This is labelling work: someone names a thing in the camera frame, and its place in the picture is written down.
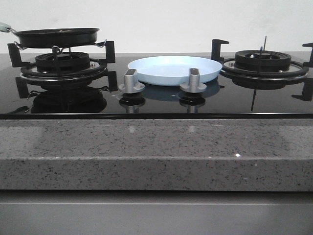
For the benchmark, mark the black pan support without pan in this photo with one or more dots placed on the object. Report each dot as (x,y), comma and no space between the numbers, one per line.
(296,71)

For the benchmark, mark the black pan support under pan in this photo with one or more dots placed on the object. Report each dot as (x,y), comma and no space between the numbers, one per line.
(29,70)

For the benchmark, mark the silver right stove knob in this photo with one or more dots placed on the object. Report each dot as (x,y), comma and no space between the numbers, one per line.
(193,85)

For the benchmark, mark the black frying pan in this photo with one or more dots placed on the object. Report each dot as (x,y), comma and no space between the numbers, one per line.
(47,38)

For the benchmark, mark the silver stove knob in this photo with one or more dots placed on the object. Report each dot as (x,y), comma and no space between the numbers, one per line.
(131,84)
(193,85)

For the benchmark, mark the grey cabinet front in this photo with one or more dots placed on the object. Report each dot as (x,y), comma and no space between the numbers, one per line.
(151,213)

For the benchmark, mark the silver left stove knob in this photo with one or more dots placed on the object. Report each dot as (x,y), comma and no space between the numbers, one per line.
(131,84)

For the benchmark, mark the black burner without pan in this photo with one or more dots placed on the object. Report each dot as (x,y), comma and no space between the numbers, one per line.
(270,61)

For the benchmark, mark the light blue plate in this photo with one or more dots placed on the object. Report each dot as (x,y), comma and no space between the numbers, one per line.
(174,70)

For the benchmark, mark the black glass cooktop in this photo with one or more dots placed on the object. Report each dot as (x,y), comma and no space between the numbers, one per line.
(225,97)

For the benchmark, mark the black burner under pan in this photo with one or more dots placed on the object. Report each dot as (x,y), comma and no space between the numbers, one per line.
(68,62)

